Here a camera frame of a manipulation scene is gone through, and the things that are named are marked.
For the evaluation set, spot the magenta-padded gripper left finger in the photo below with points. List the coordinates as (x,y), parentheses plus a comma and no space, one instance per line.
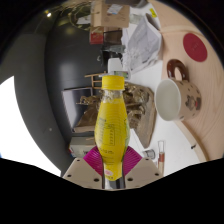
(76,171)

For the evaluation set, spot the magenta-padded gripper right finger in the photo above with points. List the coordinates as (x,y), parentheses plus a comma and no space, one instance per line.
(145,171)

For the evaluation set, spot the yellow drink bottle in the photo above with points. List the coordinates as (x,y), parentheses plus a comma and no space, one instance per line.
(111,133)

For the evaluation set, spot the small paint jar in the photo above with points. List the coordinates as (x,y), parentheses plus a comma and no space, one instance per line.
(149,153)

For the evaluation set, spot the white cabinet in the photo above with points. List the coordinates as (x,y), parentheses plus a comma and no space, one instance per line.
(81,146)

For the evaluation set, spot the ceiling light panel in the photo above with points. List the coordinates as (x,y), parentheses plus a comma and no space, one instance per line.
(20,133)

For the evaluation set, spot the wooden easel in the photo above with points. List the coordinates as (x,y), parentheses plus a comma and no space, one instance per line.
(96,80)

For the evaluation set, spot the white chair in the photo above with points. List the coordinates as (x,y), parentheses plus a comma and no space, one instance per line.
(114,65)

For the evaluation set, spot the flat round red coaster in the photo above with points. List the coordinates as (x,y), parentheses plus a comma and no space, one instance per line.
(195,47)

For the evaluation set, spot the red box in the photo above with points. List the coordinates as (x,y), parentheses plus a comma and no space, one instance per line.
(96,36)

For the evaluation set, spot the small glass jar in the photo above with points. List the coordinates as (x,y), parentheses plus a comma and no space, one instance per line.
(135,18)

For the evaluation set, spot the yellow tag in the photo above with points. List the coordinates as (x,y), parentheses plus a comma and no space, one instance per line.
(153,12)

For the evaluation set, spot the dark wall screen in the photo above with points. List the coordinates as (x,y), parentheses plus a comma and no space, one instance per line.
(71,106)

